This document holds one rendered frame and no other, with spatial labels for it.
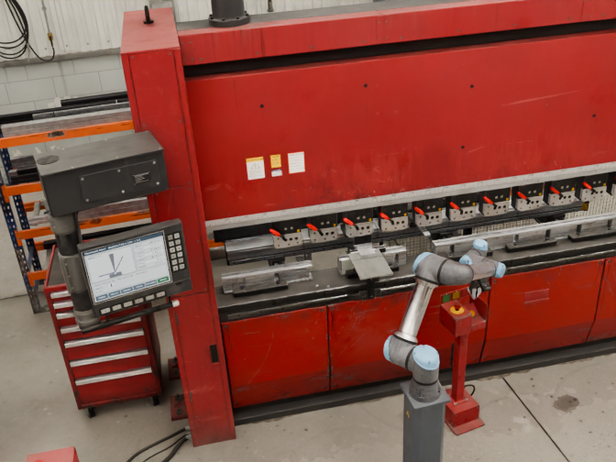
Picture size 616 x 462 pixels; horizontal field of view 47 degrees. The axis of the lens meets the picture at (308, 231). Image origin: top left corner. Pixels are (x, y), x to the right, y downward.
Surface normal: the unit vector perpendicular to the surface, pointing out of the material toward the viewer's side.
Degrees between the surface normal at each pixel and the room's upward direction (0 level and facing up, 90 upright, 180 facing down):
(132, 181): 90
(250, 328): 90
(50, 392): 0
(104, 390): 90
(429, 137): 90
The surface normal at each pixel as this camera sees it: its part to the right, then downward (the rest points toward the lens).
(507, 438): -0.05, -0.87
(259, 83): 0.21, 0.47
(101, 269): 0.44, 0.42
